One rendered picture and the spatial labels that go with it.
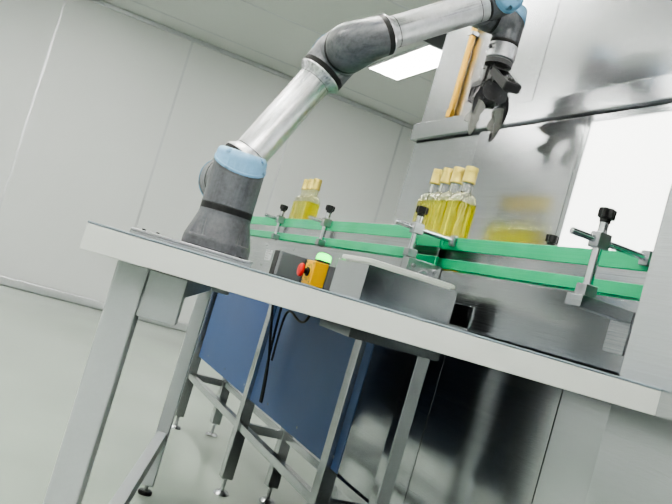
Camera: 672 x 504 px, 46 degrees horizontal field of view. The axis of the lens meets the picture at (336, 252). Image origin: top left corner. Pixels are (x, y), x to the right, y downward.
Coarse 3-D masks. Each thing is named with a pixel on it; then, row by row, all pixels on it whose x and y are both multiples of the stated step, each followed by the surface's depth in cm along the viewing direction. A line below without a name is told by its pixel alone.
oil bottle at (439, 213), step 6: (444, 192) 208; (450, 192) 206; (438, 198) 209; (444, 198) 206; (438, 204) 208; (444, 204) 205; (438, 210) 207; (444, 210) 205; (438, 216) 206; (444, 216) 204; (432, 222) 208; (438, 222) 205; (432, 228) 207; (438, 228) 204
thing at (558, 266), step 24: (480, 240) 182; (456, 264) 189; (480, 264) 180; (504, 264) 172; (528, 264) 164; (552, 264) 157; (576, 264) 150; (600, 264) 144; (624, 264) 138; (600, 288) 142; (624, 288) 137
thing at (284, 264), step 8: (280, 256) 248; (288, 256) 248; (296, 256) 249; (272, 264) 253; (280, 264) 247; (288, 264) 248; (296, 264) 249; (272, 272) 250; (280, 272) 247; (288, 272) 248; (296, 272) 249; (296, 280) 249
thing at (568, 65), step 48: (528, 0) 232; (576, 0) 210; (624, 0) 191; (480, 48) 251; (528, 48) 225; (576, 48) 204; (624, 48) 186; (432, 96) 272; (528, 96) 218; (576, 96) 194; (624, 96) 178; (432, 144) 262
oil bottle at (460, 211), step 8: (456, 192) 203; (464, 192) 201; (456, 200) 200; (464, 200) 200; (472, 200) 201; (448, 208) 203; (456, 208) 199; (464, 208) 200; (472, 208) 201; (448, 216) 202; (456, 216) 199; (464, 216) 200; (472, 216) 201; (448, 224) 200; (456, 224) 199; (464, 224) 200; (440, 232) 203; (448, 232) 199; (456, 232) 199; (464, 232) 200
